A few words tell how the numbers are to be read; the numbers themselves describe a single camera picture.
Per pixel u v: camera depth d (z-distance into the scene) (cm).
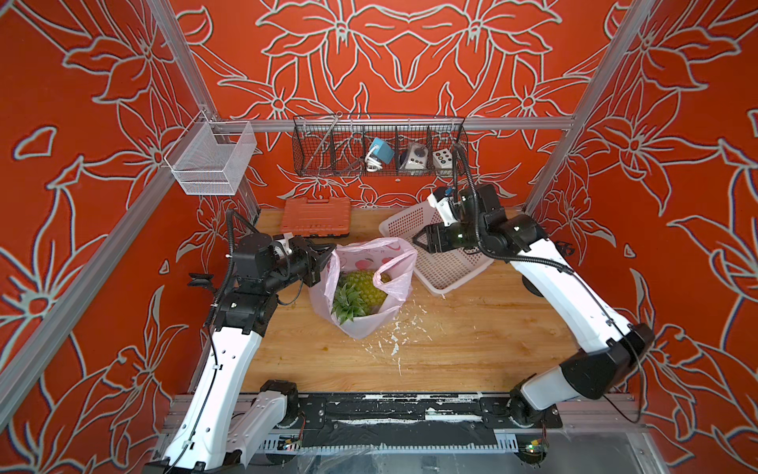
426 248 65
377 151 84
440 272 100
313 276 60
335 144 99
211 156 93
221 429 39
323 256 60
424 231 65
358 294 73
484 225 53
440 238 62
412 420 73
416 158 91
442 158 95
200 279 71
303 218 110
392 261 74
